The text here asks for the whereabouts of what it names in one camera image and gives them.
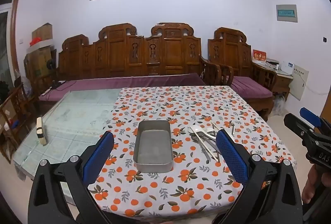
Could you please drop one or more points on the large cardboard box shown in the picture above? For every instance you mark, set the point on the large cardboard box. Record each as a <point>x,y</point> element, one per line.
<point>38,63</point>

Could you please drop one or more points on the cream object with black band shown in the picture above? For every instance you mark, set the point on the cream object with black band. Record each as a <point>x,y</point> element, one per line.
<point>42,132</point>

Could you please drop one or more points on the white desktop device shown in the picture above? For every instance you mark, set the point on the white desktop device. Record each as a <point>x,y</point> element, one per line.
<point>287,67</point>

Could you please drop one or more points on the small brown cardboard box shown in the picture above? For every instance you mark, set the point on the small brown cardboard box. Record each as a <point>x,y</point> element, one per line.
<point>42,32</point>

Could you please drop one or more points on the small black fan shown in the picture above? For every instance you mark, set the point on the small black fan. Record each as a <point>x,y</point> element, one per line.
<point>51,64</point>

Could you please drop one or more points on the person's right hand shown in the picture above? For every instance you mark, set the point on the person's right hand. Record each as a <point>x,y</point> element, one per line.
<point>309,187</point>

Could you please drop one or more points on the red plastic item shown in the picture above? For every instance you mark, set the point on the red plastic item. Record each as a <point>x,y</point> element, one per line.
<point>35,41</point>

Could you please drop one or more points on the red gift box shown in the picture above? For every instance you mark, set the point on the red gift box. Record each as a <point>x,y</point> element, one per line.
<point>259,56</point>

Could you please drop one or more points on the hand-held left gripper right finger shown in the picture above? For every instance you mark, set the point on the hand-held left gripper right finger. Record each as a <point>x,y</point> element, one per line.
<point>231,159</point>

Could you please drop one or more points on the wooden side table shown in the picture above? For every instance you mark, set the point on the wooden side table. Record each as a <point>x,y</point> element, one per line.
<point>281,81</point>

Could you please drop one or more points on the clear plastic bag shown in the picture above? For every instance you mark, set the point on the clear plastic bag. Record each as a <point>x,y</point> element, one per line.
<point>279,106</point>

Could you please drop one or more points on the wooden chair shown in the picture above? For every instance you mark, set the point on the wooden chair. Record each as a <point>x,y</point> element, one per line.
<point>15,115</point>

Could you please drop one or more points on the white plastic ladle spoon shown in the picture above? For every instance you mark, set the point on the white plastic ladle spoon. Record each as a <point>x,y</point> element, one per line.
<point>195,129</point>

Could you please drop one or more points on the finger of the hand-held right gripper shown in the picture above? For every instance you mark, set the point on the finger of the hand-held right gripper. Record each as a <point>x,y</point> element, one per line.
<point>309,114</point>
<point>294,121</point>

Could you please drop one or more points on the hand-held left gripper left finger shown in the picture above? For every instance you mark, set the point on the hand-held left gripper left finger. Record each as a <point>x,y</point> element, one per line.
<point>99,154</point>

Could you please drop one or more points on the carved wooden armchair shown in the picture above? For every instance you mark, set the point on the carved wooden armchair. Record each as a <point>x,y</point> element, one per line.
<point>232,53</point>

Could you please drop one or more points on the orange fruit print tablecloth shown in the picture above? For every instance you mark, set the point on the orange fruit print tablecloth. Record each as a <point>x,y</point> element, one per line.
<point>155,187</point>

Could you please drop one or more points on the purple sofa cushion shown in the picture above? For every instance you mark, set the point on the purple sofa cushion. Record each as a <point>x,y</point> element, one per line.
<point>124,84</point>

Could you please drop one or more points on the grey panel board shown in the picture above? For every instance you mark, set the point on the grey panel board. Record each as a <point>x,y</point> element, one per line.
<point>298,83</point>

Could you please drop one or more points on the wall electrical box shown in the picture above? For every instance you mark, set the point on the wall electrical box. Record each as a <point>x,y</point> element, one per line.
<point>286,13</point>

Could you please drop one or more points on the purple armchair cushion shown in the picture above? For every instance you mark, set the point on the purple armchair cushion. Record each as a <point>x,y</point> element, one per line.
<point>250,85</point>

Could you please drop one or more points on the wooden door frame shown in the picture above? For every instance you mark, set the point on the wooden door frame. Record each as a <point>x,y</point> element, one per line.
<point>16,32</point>

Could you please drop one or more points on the carved wooden sofa bench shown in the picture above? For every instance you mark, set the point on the carved wooden sofa bench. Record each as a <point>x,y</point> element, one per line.
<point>129,55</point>

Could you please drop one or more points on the pale wooden chopstick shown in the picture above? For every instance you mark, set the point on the pale wooden chopstick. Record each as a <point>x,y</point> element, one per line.
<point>201,149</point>
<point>206,142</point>

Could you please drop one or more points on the rectangular metal tray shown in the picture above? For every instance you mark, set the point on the rectangular metal tray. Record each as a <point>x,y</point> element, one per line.
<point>152,146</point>

